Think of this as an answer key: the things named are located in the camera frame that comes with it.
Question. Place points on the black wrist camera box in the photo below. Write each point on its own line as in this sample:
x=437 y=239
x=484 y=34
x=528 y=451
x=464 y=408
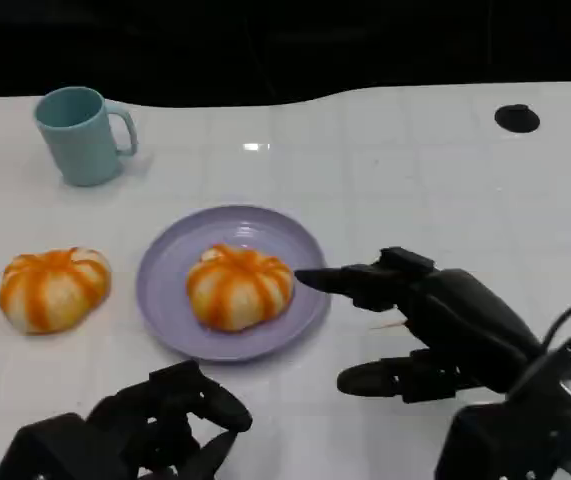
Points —
x=65 y=450
x=495 y=440

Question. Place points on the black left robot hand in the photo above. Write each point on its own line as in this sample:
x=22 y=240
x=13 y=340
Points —
x=180 y=405

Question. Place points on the orange and white bread roll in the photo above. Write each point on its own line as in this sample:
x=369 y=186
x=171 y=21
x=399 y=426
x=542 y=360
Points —
x=52 y=292
x=240 y=290

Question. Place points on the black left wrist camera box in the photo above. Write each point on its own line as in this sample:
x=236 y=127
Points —
x=65 y=450

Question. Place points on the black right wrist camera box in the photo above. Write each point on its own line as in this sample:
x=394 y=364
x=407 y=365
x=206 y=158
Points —
x=495 y=440

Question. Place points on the pale green mug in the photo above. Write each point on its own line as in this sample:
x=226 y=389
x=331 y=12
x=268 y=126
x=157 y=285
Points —
x=80 y=142

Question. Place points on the black round table grommet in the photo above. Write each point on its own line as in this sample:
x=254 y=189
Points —
x=517 y=118

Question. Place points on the lilac plate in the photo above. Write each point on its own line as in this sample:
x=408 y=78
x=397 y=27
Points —
x=170 y=300

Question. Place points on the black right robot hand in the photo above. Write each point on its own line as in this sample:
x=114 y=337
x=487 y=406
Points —
x=460 y=320

